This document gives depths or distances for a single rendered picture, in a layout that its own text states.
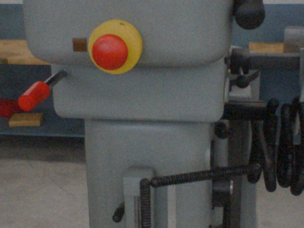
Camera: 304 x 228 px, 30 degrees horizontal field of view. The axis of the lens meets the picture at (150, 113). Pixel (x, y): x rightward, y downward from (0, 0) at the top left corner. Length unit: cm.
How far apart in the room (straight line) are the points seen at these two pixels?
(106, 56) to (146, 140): 25
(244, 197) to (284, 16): 384
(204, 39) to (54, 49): 18
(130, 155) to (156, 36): 25
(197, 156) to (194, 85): 14
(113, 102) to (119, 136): 7
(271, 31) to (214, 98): 438
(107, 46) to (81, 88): 19
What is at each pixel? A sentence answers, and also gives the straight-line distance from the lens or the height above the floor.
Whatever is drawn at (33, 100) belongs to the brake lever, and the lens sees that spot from 67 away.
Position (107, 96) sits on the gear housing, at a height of 167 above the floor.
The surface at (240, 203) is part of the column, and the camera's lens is 139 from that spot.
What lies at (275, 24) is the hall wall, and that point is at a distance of 513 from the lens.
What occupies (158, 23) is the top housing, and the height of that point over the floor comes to 179.
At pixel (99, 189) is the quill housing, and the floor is 150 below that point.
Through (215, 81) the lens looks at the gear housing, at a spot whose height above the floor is 169.
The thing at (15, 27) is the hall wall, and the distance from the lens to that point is 554.
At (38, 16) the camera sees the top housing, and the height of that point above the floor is 179.
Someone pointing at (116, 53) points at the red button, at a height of 176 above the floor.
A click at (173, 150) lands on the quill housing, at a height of 158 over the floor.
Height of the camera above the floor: 190
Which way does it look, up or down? 19 degrees down
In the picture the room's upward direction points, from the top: 1 degrees counter-clockwise
